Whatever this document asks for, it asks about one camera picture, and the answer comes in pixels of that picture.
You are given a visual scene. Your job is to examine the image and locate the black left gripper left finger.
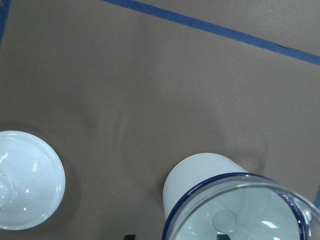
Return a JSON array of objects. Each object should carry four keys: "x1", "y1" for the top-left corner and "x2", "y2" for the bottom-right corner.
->
[{"x1": 124, "y1": 234, "x2": 136, "y2": 240}]

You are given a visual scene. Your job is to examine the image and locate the white enamel mug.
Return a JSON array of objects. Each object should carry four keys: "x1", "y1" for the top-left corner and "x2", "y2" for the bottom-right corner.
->
[{"x1": 161, "y1": 152, "x2": 251, "y2": 240}]

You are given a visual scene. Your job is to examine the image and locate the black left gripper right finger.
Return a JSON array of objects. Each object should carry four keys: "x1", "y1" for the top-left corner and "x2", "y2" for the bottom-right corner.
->
[{"x1": 217, "y1": 234, "x2": 229, "y2": 240}]

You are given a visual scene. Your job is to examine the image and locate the white ceramic lid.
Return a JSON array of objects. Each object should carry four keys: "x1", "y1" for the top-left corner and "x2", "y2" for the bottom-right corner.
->
[{"x1": 0, "y1": 130, "x2": 66, "y2": 231}]

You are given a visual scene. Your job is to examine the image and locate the clear plastic funnel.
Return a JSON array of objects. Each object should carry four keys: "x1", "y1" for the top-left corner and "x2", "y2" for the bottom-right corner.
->
[{"x1": 169, "y1": 174, "x2": 320, "y2": 240}]

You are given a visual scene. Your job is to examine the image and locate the blue tape grid lines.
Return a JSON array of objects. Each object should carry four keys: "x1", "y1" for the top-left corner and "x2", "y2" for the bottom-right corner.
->
[{"x1": 0, "y1": 0, "x2": 320, "y2": 66}]

